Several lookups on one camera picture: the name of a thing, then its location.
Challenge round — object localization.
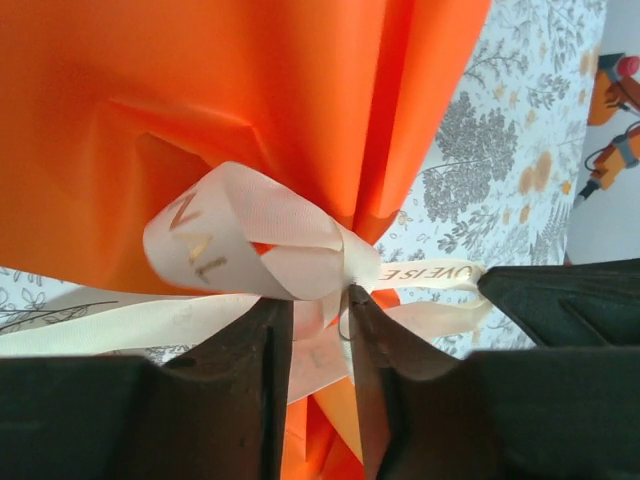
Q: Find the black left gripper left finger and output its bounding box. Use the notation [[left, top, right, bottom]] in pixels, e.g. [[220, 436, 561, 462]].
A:
[[0, 298, 294, 480]]

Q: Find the orange wrapping paper sheet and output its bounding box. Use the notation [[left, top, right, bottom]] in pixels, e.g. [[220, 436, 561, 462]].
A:
[[0, 0, 494, 480]]

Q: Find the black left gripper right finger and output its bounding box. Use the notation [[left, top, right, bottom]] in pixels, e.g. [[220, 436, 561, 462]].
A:
[[348, 284, 640, 480]]

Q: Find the floral patterned tablecloth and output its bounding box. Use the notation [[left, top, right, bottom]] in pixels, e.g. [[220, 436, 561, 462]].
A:
[[0, 0, 609, 361]]

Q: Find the cream printed ribbon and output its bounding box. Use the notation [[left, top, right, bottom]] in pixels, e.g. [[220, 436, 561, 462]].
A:
[[0, 160, 489, 401]]

